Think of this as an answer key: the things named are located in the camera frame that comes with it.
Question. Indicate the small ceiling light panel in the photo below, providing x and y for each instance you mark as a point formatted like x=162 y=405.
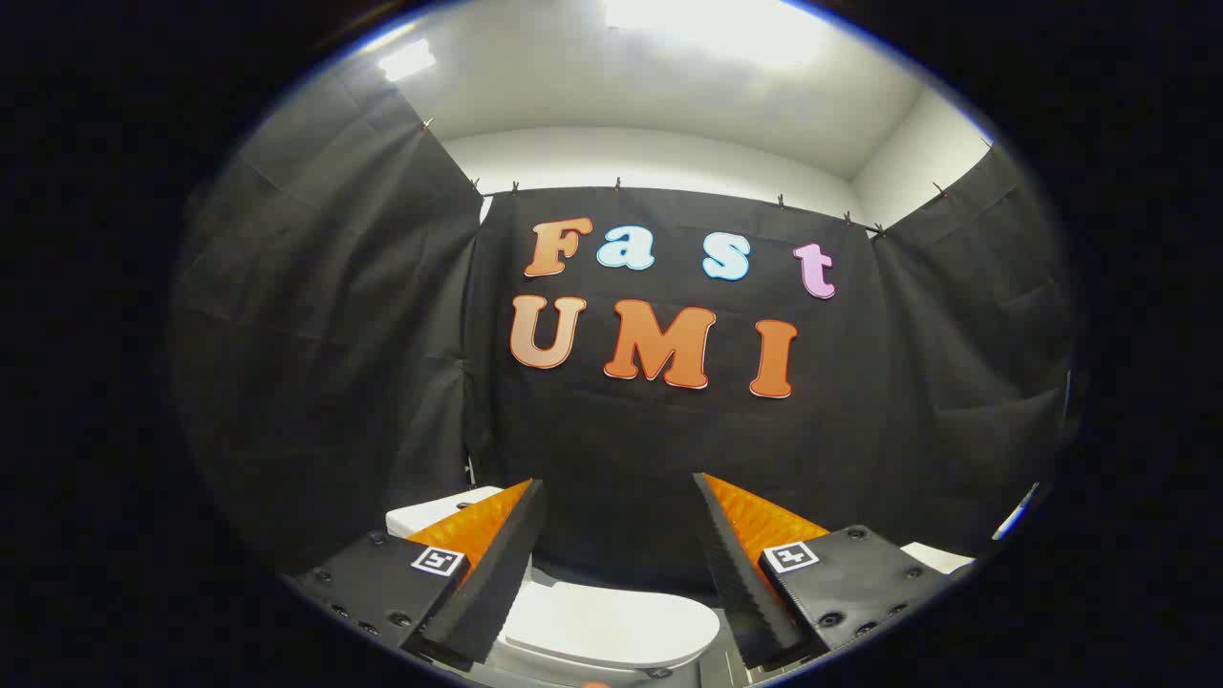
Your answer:
x=406 y=59

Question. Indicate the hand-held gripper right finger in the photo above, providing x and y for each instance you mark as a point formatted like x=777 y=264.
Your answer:
x=740 y=573

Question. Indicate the white toilet tank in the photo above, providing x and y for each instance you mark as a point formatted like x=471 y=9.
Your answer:
x=425 y=514

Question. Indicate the white drawer cabinet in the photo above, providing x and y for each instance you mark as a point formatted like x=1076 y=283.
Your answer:
x=941 y=556

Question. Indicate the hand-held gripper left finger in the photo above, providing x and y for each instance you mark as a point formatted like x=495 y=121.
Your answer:
x=497 y=573

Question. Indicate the black backdrop cloth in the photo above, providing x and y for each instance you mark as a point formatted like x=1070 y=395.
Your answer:
x=621 y=459

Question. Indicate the large ceiling light panel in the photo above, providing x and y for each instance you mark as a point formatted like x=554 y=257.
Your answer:
x=717 y=24

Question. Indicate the white toilet lid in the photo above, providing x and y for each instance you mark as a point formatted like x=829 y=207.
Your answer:
x=611 y=621

